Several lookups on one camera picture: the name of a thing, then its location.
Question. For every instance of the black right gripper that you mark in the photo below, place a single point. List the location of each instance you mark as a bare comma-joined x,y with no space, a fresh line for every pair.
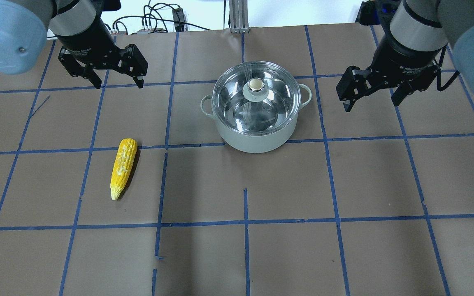
410,57

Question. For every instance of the pale green cooking pot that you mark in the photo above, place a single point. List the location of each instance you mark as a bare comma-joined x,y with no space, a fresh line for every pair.
253,144

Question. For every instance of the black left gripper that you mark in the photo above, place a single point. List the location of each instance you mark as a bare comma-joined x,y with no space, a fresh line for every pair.
85,42

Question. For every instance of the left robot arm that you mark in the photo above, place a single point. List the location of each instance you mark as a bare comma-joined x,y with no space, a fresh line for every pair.
87,44

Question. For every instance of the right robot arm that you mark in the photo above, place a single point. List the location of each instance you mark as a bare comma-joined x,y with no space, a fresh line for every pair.
424,41

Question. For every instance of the yellow corn cob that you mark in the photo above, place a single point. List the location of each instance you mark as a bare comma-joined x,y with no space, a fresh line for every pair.
123,165

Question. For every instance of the glass pot lid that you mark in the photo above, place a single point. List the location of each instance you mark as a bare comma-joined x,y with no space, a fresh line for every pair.
256,98

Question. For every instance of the aluminium frame post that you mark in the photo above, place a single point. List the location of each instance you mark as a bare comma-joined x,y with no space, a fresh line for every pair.
238,16

